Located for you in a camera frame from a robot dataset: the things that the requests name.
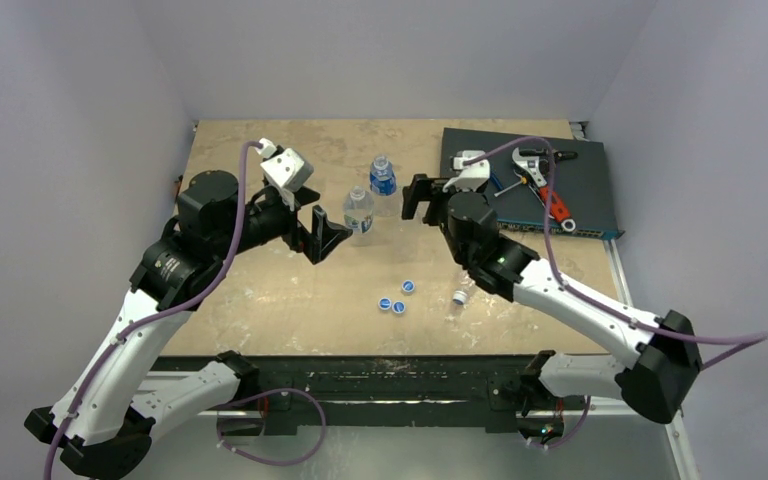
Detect red adjustable wrench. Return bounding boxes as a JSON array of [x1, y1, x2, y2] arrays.
[[512, 147, 577, 233]]

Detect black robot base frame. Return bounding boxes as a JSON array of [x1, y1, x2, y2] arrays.
[[232, 353, 585, 438]]

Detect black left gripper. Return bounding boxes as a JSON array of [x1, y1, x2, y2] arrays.
[[212, 183, 351, 261]]

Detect dark network switch box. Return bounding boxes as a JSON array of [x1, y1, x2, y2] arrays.
[[438, 127, 624, 240]]

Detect green label water bottle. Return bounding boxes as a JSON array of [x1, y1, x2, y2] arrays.
[[343, 186, 375, 247]]

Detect clear bottle blue cap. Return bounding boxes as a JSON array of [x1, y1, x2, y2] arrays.
[[452, 289, 470, 306]]

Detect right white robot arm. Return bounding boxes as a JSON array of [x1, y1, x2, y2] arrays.
[[402, 174, 702, 424]]

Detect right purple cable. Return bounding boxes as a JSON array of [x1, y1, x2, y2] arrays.
[[463, 136, 768, 369]]

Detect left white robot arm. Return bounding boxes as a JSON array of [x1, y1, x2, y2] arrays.
[[24, 170, 351, 479]]

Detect blue label Pocari bottle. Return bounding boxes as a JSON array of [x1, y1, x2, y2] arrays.
[[369, 155, 397, 198]]

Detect blue handled pliers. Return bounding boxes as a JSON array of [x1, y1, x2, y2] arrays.
[[489, 173, 503, 192]]

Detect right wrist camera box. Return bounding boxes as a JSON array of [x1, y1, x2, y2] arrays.
[[442, 150, 491, 193]]

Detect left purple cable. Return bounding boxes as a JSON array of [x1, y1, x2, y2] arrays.
[[42, 140, 266, 480]]

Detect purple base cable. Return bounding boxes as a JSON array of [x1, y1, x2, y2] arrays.
[[215, 386, 327, 466]]

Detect blue white bottle cap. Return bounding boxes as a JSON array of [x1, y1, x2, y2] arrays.
[[391, 301, 406, 315]]

